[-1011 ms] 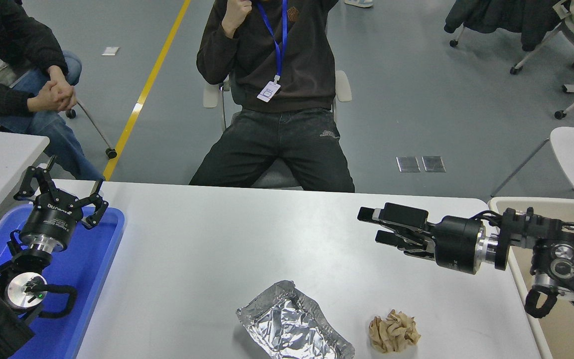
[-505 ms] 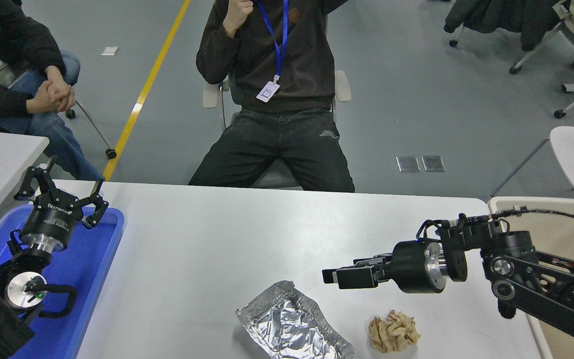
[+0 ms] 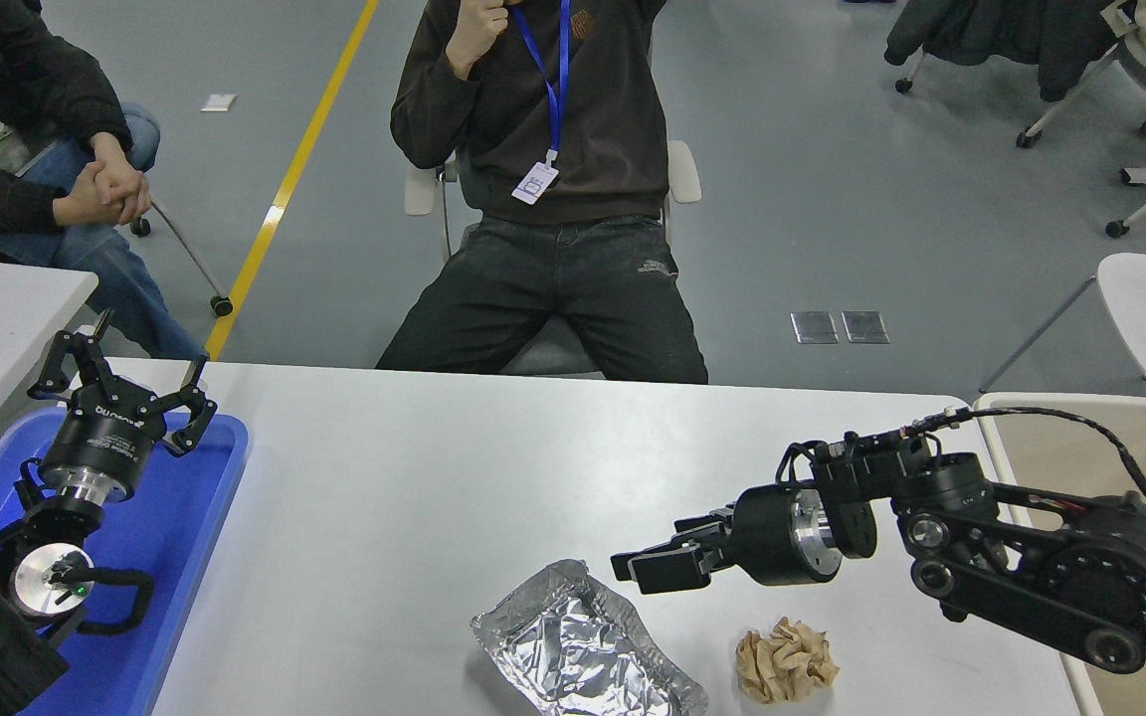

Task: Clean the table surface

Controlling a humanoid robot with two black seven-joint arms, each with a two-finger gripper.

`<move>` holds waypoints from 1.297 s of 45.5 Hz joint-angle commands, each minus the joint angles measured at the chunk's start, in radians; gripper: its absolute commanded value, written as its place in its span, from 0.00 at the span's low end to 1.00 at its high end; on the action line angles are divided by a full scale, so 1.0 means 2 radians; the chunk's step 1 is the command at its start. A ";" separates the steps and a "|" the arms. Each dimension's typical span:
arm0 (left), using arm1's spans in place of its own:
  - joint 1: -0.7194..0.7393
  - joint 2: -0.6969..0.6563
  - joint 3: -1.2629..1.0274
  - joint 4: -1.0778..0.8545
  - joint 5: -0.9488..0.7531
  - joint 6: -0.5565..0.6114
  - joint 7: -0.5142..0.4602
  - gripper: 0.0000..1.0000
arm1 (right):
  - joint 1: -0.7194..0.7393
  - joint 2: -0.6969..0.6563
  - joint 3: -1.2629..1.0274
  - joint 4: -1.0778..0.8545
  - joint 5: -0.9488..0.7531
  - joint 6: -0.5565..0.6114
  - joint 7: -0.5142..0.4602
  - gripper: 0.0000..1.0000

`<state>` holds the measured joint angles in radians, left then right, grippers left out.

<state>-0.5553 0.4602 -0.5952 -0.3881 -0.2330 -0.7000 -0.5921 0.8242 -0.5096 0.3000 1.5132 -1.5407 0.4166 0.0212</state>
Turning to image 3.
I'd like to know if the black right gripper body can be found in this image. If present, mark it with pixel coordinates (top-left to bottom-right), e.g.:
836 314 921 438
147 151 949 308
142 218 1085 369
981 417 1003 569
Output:
730 484 815 589

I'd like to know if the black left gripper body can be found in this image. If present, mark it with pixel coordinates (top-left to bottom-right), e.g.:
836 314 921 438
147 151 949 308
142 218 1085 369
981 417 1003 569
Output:
39 383 168 490

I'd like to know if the foil tray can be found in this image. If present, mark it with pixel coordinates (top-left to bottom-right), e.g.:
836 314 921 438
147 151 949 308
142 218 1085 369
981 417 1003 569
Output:
471 559 709 716

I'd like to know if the tan paper ball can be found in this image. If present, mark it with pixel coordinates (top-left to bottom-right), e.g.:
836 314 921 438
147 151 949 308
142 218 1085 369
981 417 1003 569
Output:
735 617 841 705

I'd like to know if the person's right hand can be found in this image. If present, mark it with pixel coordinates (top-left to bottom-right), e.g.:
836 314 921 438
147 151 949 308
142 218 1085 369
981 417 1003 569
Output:
54 169 132 228
446 0 511 81

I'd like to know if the person's left hand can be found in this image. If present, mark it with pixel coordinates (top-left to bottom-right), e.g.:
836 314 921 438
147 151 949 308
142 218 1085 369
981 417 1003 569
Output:
89 132 153 225

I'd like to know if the blue plastic tray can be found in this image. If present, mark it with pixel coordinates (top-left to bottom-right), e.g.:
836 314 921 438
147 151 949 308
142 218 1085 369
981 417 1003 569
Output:
0 406 251 716

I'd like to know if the white name badge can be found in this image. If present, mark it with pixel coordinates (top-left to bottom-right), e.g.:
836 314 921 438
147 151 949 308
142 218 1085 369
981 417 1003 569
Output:
511 149 560 206

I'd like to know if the dark jacket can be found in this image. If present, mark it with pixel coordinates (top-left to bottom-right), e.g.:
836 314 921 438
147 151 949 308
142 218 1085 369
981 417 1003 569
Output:
884 0 1121 103

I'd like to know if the blue lanyard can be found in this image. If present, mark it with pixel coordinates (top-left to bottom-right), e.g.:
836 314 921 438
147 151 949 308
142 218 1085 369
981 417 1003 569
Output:
511 0 572 165

